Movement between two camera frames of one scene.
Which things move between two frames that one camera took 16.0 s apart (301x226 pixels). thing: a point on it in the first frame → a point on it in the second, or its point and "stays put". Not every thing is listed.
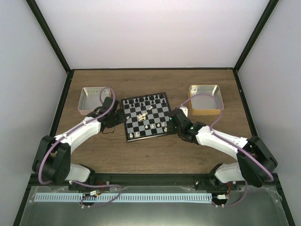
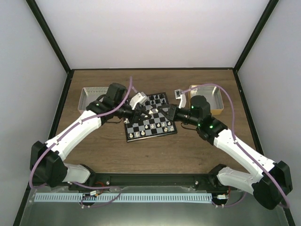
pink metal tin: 90,99 stays put
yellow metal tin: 203,104 stays put
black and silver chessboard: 146,116 stays put
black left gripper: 122,118 → 135,117
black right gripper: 170,127 → 172,116
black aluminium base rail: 153,181 stays put
